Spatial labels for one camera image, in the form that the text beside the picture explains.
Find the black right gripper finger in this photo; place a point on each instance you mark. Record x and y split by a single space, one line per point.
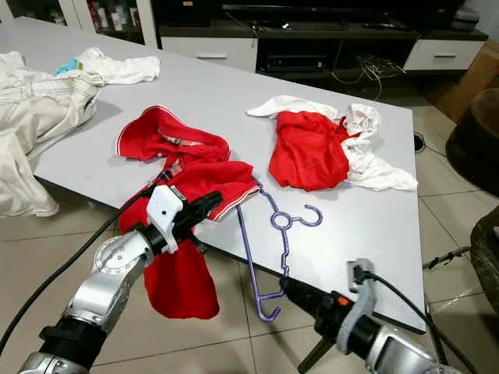
306 301
301 287

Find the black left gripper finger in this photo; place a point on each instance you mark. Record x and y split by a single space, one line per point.
196 248
203 204

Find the red polo shirt plaid patch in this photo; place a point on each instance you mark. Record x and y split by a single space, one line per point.
179 288

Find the purple plastic hanger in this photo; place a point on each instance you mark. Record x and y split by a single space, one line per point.
250 261

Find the red knit garment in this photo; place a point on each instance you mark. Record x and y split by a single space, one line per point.
308 152

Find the cream jeans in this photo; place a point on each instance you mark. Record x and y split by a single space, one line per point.
31 148

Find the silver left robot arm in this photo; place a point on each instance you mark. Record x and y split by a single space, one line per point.
109 280

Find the wooden TV stand white drawer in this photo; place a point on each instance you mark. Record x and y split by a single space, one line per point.
210 53

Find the black set-top box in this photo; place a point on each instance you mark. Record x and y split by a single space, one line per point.
295 63

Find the white crumpled cloth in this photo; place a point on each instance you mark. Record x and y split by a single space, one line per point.
366 121

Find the white glass-door cabinet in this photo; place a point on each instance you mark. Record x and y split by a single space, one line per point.
146 12

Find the red white bottle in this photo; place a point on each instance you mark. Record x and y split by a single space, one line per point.
132 15

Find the brown chair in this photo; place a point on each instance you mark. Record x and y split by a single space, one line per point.
475 140

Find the black television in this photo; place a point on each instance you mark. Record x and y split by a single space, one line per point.
339 9

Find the cardboard box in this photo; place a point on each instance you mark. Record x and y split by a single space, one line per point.
472 82

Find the white round device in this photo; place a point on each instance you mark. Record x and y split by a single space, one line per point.
468 15

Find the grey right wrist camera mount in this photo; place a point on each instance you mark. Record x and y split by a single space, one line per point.
359 312

